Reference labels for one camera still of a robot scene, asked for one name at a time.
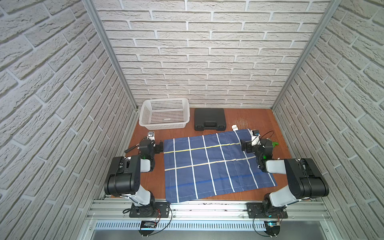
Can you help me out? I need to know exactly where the blue plaid pillowcase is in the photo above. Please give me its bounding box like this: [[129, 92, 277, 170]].
[[164, 129, 277, 203]]

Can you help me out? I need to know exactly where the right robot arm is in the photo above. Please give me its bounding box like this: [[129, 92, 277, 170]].
[[240, 139, 330, 219]]

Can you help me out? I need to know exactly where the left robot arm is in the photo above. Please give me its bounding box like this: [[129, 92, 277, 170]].
[[104, 137, 164, 218]]

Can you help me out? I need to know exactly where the steel claw hammer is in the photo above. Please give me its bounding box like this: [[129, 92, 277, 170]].
[[124, 144, 140, 154]]

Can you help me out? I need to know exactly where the white plastic basket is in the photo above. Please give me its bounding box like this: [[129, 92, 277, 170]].
[[139, 98, 190, 131]]

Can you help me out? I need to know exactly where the black plastic tool case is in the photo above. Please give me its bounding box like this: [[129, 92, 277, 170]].
[[194, 108, 227, 131]]

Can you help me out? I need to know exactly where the left controller box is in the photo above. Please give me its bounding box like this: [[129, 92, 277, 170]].
[[139, 221, 157, 237]]

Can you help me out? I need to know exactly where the controller box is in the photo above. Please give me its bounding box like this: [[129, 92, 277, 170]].
[[139, 221, 157, 237], [264, 222, 281, 238]]

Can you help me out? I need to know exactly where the right controller box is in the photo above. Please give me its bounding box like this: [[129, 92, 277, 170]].
[[264, 222, 281, 238]]

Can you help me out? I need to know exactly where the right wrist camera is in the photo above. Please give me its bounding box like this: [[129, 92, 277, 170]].
[[251, 130, 260, 146]]

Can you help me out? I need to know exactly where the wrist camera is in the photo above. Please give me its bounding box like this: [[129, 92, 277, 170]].
[[147, 131, 155, 141], [251, 130, 260, 146]]

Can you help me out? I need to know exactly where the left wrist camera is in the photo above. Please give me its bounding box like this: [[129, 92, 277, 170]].
[[147, 131, 155, 141]]

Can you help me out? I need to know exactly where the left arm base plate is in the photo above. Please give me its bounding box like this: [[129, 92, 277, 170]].
[[129, 202, 170, 218]]

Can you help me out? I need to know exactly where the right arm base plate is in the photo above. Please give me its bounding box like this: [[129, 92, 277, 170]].
[[246, 203, 288, 219]]

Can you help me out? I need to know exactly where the aluminium mounting rail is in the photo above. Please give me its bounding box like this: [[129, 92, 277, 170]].
[[86, 198, 332, 221]]

